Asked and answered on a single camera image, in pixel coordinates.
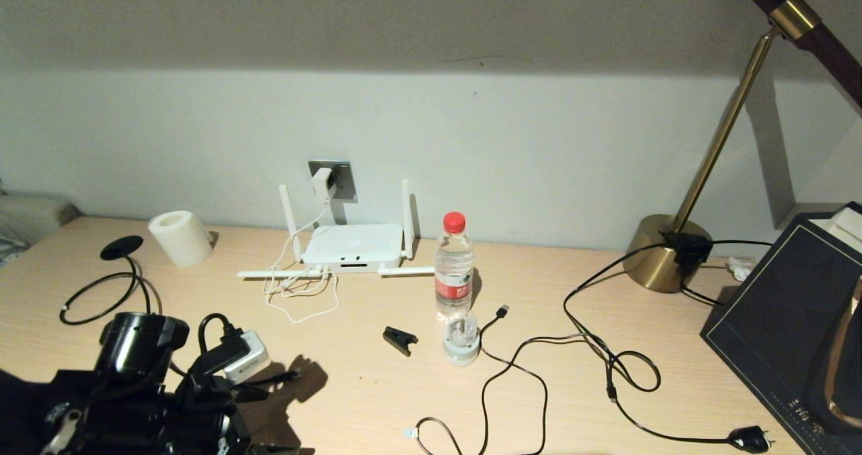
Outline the dark blue gift bag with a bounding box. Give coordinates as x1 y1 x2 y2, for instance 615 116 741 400
700 203 862 455

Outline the grey cushion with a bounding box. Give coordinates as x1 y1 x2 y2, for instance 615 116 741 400
0 195 80 244

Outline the small black plastic clip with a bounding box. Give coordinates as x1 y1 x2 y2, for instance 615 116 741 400
383 326 420 357

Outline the white box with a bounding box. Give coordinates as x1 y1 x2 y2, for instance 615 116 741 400
811 207 862 257

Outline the white toilet paper roll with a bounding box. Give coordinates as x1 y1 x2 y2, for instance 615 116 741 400
147 210 213 268

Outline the white plastic mounting bracket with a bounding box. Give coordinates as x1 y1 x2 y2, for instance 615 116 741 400
40 408 83 455

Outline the small white clear-dome humidifier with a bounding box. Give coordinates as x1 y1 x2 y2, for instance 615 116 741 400
442 309 482 367

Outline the grey wall power socket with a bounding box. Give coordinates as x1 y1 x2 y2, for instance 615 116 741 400
308 161 358 203

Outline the black USB cable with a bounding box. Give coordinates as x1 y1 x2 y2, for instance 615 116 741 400
479 305 662 455

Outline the black lamp power cord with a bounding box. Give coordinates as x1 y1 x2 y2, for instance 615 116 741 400
564 240 775 454

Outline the brass desk lamp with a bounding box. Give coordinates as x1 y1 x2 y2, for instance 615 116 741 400
623 0 862 294

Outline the black left camera bracket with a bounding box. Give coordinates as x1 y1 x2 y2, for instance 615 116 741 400
187 335 253 385

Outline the white power adapter with cord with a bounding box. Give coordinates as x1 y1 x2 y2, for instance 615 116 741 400
261 168 341 325

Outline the white wifi router with antennas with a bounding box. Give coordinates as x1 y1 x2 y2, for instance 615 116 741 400
237 179 437 281

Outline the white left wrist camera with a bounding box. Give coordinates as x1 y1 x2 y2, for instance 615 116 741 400
222 330 272 386

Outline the patterned fabric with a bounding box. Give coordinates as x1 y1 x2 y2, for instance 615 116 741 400
0 236 29 267

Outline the black cable with white tag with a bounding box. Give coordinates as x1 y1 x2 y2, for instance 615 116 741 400
404 417 465 455

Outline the clear water bottle red cap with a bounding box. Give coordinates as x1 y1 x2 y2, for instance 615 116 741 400
434 212 475 322

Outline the black block on lamp base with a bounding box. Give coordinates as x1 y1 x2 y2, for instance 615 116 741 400
663 232 715 267

